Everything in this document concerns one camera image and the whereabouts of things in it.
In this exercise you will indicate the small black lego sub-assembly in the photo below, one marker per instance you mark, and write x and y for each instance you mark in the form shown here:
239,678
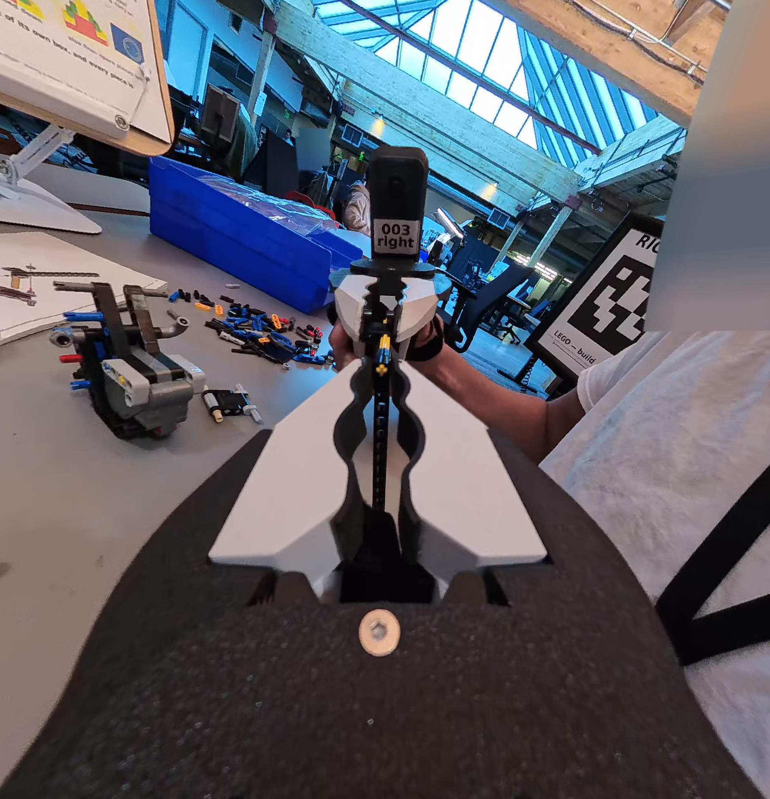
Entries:
229,402

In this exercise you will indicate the wooden board document stand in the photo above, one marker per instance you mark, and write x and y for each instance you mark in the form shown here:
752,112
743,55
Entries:
23,187

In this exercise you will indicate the blue plastic bin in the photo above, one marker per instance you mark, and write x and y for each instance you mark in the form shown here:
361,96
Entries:
235,237

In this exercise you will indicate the framed black-white marker sign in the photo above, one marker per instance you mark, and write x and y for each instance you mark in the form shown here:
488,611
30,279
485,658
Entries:
609,299

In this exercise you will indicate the partly built lego truck chassis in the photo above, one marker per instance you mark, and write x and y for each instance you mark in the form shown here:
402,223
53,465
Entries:
141,381

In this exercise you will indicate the clear plastic bag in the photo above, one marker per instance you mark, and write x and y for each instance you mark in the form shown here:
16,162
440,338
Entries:
279,203

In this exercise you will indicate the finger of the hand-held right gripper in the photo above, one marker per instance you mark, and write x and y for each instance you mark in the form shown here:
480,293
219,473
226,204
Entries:
350,312
416,309

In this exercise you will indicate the lego instruction booklet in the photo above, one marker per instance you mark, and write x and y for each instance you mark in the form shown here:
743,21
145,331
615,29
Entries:
48,281

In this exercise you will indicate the person's right hand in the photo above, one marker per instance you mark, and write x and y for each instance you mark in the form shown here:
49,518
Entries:
342,356

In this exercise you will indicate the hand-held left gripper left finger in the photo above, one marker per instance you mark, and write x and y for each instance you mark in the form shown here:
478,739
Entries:
285,487

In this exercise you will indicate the black lego beam yellow axle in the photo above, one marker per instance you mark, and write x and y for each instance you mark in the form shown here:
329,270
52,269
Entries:
380,437

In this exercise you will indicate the black office chair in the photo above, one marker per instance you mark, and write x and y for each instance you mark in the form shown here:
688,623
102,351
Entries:
494,293

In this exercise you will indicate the white printed instruction sheet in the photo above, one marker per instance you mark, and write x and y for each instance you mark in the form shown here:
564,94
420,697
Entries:
66,56

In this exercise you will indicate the heap of small lego pins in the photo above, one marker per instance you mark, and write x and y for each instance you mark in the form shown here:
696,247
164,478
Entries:
260,324

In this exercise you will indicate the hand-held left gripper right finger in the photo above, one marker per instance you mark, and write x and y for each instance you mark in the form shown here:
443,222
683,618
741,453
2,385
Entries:
478,493

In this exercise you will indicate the person's right forearm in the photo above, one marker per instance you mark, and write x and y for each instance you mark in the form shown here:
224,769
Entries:
503,406

